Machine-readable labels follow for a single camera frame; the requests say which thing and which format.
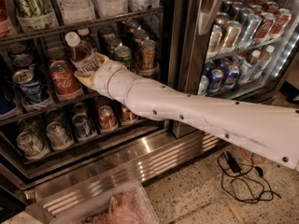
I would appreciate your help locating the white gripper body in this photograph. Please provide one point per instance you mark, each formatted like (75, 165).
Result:
(104, 76)

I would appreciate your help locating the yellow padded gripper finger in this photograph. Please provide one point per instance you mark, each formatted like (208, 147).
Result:
(85, 78)
(102, 59)

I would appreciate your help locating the tea bottle white cap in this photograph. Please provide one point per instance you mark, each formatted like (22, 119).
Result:
(80, 53)

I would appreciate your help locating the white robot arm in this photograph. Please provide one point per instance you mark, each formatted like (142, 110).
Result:
(268, 130)

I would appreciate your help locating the blue can lower shelf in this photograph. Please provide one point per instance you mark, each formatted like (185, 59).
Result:
(82, 126)

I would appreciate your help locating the gold can lower shelf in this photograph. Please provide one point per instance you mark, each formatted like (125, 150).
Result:
(127, 116)

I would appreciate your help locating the red can lower shelf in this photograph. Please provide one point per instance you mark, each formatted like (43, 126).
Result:
(107, 120)

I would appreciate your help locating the blue pepsi can middle shelf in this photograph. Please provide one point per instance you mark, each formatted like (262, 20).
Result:
(28, 84)

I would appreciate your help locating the silver can lower shelf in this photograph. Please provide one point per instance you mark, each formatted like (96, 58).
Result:
(58, 136)

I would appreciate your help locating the green striped cans top shelf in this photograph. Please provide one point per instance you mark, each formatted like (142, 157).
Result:
(32, 8)

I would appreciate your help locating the blue pepsi can right fridge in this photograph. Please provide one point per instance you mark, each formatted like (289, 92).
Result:
(231, 75)
(215, 80)

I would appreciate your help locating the glass fridge door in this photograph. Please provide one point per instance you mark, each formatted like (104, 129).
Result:
(258, 36)

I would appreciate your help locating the green can front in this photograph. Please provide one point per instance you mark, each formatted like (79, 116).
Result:
(123, 55)

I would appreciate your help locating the red cola can front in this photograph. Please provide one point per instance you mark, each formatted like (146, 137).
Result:
(64, 81)

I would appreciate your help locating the red cola can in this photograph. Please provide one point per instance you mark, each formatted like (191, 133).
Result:
(64, 81)
(57, 54)

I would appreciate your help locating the red cola can behind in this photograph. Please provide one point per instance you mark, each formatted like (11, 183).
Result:
(57, 54)

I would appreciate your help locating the gold can front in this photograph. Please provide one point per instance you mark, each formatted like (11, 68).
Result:
(147, 54)

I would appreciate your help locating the green patterned can lower left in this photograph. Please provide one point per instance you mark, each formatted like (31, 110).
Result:
(30, 144)

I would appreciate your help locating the clear bin with pink wrap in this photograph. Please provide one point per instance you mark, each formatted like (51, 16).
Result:
(127, 203)

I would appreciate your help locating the black power adapter with cable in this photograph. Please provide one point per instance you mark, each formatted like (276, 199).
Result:
(244, 182)

